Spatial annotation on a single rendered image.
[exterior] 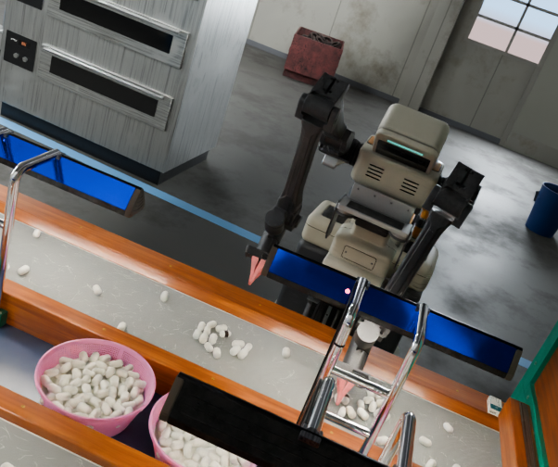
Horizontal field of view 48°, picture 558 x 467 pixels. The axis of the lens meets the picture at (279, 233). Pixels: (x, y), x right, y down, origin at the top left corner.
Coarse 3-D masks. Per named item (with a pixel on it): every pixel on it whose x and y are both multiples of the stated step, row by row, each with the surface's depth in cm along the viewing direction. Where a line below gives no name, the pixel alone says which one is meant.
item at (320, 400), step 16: (320, 384) 109; (320, 400) 104; (304, 416) 117; (320, 416) 100; (400, 416) 111; (304, 432) 98; (320, 432) 99; (400, 432) 105; (384, 448) 114; (400, 448) 100; (400, 464) 97
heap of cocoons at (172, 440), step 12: (156, 432) 140; (168, 432) 138; (180, 432) 141; (168, 444) 136; (180, 444) 137; (192, 444) 139; (204, 444) 140; (180, 456) 134; (192, 456) 136; (204, 456) 137; (216, 456) 137; (228, 456) 138
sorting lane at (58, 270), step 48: (0, 240) 183; (48, 240) 191; (48, 288) 170; (144, 288) 184; (144, 336) 165; (192, 336) 171; (240, 336) 178; (240, 384) 161; (288, 384) 167; (384, 384) 180; (384, 432) 162; (432, 432) 168; (480, 432) 174
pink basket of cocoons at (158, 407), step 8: (160, 400) 143; (160, 408) 143; (152, 416) 138; (152, 424) 138; (152, 432) 134; (152, 440) 132; (160, 448) 130; (160, 456) 132; (168, 456) 129; (168, 464) 131; (176, 464) 128
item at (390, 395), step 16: (368, 288) 147; (352, 304) 136; (352, 320) 134; (416, 320) 140; (336, 336) 136; (416, 336) 133; (336, 352) 137; (416, 352) 132; (320, 368) 141; (336, 368) 140; (400, 368) 135; (368, 384) 138; (400, 384) 136; (384, 400) 139; (336, 416) 144; (384, 416) 140; (368, 432) 143; (368, 448) 144
